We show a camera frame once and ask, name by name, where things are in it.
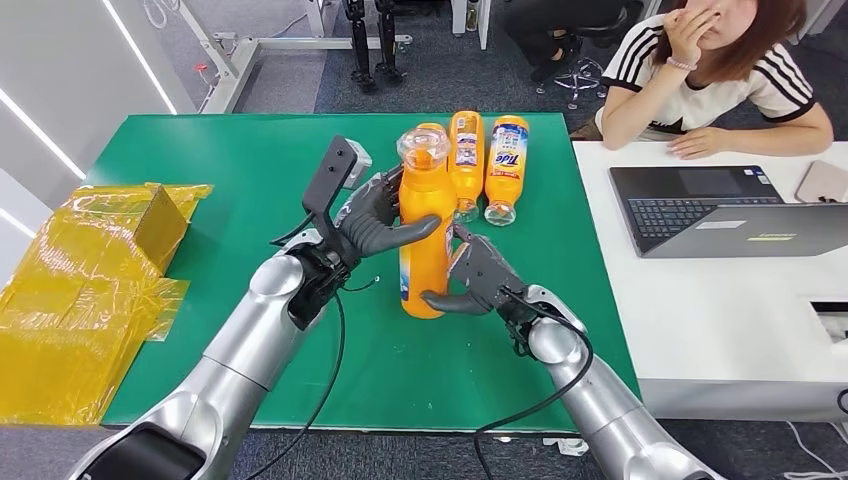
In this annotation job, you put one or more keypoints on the person's left forearm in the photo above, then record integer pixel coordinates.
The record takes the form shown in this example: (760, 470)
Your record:
(788, 136)

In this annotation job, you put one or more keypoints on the dark grey laptop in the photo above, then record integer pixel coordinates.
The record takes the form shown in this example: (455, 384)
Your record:
(702, 212)

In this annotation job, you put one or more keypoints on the person's right hand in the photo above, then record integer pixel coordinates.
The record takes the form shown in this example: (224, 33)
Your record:
(689, 30)

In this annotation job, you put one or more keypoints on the person's left hand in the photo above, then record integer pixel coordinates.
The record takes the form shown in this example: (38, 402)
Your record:
(699, 142)

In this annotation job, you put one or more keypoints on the yellow taped flat cardboard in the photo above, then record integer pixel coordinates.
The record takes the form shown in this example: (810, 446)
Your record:
(66, 318)

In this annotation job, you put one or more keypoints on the white paper scrap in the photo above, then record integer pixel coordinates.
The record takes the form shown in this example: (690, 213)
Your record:
(568, 446)

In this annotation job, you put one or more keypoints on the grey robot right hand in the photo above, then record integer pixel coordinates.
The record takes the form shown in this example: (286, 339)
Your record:
(480, 272)

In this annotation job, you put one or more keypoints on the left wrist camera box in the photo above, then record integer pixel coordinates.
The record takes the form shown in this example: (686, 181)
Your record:
(331, 172)

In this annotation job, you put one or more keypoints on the pink phone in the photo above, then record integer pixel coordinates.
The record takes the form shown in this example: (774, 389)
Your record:
(825, 183)

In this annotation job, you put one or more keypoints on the orange detergent bottle bluish cap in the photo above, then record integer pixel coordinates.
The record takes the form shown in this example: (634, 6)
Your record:
(434, 126)

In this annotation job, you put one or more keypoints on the yellow taped cardboard box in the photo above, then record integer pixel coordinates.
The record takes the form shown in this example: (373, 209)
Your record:
(162, 225)

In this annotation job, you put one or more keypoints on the orange detergent bottle clear cap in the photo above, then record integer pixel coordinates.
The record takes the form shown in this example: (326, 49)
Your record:
(467, 179)
(424, 265)

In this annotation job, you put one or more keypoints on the black office chair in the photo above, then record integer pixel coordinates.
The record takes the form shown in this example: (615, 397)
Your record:
(596, 30)

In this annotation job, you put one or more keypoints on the person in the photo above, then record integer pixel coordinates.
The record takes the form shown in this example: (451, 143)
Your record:
(715, 93)

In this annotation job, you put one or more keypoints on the orange detergent bottle Tide label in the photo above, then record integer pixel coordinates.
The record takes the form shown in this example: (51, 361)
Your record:
(505, 192)

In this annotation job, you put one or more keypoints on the white metal frame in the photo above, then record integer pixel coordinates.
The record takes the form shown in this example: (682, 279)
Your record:
(232, 73)

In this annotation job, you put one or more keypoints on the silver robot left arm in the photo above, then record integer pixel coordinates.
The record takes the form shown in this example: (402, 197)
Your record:
(245, 344)

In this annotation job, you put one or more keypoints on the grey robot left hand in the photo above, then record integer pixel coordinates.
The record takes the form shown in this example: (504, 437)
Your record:
(371, 225)

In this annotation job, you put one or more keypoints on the person's right forearm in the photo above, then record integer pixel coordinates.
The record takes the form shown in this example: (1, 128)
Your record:
(636, 112)

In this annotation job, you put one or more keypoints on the black robot leg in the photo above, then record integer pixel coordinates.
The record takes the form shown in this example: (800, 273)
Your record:
(361, 46)
(386, 40)

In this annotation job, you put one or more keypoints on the white table leg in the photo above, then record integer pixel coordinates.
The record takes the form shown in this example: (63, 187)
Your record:
(458, 20)

